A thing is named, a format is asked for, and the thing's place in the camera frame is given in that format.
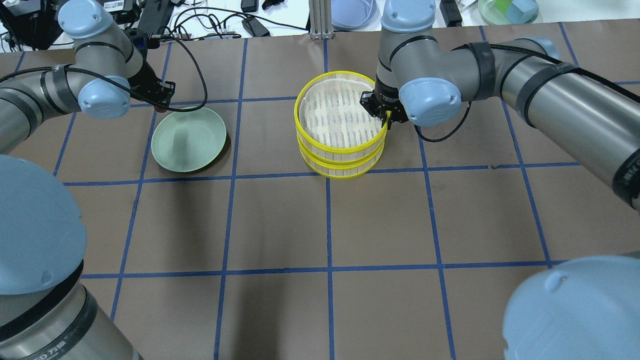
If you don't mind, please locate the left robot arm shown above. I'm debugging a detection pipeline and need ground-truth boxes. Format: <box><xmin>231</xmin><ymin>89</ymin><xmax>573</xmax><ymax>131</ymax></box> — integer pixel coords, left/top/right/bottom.
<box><xmin>0</xmin><ymin>0</ymin><xmax>175</xmax><ymax>360</ymax></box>

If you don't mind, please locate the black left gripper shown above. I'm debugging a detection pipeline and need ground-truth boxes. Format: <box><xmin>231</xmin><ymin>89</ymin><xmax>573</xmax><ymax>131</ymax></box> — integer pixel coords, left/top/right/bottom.
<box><xmin>131</xmin><ymin>60</ymin><xmax>176</xmax><ymax>107</ymax></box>

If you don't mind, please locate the yellow bamboo steamer basket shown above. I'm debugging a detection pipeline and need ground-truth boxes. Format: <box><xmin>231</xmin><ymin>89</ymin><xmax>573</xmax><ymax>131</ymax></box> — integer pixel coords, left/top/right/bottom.
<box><xmin>297</xmin><ymin>135</ymin><xmax>386</xmax><ymax>179</ymax></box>

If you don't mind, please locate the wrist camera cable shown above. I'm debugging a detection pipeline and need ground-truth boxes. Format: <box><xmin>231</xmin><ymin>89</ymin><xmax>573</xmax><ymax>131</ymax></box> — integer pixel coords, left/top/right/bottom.
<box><xmin>413</xmin><ymin>100</ymin><xmax>472</xmax><ymax>144</ymax></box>
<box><xmin>0</xmin><ymin>35</ymin><xmax>209</xmax><ymax>113</ymax></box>

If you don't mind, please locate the light green round plate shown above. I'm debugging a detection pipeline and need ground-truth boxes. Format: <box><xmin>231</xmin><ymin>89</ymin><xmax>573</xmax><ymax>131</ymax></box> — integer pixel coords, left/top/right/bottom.
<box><xmin>150</xmin><ymin>107</ymin><xmax>227</xmax><ymax>173</ymax></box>

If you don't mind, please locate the yellow steamer basket with cloth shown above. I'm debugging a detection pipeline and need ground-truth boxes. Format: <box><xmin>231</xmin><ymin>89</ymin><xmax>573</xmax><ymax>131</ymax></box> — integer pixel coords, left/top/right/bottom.
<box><xmin>294</xmin><ymin>70</ymin><xmax>387</xmax><ymax>162</ymax></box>

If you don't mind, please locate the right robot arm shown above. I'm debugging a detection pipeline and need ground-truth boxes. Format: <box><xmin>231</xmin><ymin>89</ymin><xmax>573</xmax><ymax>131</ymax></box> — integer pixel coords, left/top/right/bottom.
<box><xmin>359</xmin><ymin>0</ymin><xmax>640</xmax><ymax>360</ymax></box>

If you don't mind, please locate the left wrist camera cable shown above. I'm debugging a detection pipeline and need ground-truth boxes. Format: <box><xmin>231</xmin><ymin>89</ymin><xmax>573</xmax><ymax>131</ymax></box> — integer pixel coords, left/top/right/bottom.
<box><xmin>0</xmin><ymin>35</ymin><xmax>209</xmax><ymax>113</ymax></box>

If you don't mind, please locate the blue round plate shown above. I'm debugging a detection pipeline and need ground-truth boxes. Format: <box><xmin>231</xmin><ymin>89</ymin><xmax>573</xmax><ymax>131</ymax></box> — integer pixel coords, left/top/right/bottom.
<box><xmin>330</xmin><ymin>0</ymin><xmax>378</xmax><ymax>31</ymax></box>

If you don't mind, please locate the black power adapter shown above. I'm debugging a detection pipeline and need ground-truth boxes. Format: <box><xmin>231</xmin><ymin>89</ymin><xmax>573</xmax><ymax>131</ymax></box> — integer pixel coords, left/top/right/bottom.
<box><xmin>241</xmin><ymin>17</ymin><xmax>271</xmax><ymax>38</ymax></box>

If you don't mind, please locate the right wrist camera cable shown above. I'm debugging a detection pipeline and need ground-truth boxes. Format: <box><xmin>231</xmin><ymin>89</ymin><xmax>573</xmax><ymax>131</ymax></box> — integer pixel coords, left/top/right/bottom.
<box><xmin>413</xmin><ymin>100</ymin><xmax>472</xmax><ymax>144</ymax></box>

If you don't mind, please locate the aluminium frame post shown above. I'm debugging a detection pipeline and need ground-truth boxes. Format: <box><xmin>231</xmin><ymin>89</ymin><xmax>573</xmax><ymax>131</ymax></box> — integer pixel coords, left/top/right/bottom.
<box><xmin>308</xmin><ymin>0</ymin><xmax>334</xmax><ymax>40</ymax></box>

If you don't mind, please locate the green bowl with sponges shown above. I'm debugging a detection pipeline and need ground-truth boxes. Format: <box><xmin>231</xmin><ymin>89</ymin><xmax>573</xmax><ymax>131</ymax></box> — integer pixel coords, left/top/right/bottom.
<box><xmin>477</xmin><ymin>0</ymin><xmax>540</xmax><ymax>25</ymax></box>

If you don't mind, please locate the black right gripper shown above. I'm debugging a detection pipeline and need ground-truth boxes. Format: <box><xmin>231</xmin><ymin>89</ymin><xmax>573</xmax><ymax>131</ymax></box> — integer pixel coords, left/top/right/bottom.
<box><xmin>359</xmin><ymin>80</ymin><xmax>409</xmax><ymax>132</ymax></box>

